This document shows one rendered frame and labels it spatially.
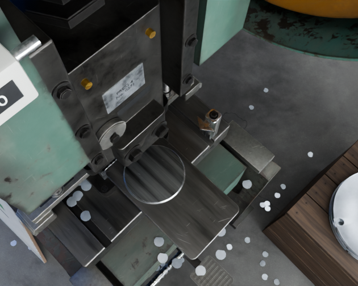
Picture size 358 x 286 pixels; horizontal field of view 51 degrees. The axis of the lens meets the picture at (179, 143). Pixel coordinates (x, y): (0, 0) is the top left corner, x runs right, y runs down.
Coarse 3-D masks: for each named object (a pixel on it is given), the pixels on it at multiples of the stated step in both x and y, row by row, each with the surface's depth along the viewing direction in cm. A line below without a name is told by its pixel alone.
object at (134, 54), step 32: (32, 0) 41; (96, 0) 41; (128, 0) 43; (64, 32) 41; (96, 32) 41; (128, 32) 42; (160, 32) 48; (64, 64) 40; (96, 64) 42; (128, 64) 47; (160, 64) 54; (96, 96) 47; (128, 96) 53; (160, 96) 62; (96, 128) 53; (128, 128) 59; (160, 128) 62; (128, 160) 62
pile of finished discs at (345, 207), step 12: (348, 180) 118; (336, 192) 116; (348, 192) 116; (336, 204) 115; (348, 204) 115; (336, 216) 113; (348, 216) 113; (336, 228) 113; (348, 228) 112; (348, 240) 111; (348, 252) 113
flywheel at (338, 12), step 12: (264, 0) 68; (276, 0) 66; (288, 0) 64; (300, 0) 62; (312, 0) 60; (324, 0) 59; (336, 0) 57; (348, 0) 56; (300, 12) 64; (312, 12) 62; (324, 12) 60; (336, 12) 59; (348, 12) 57
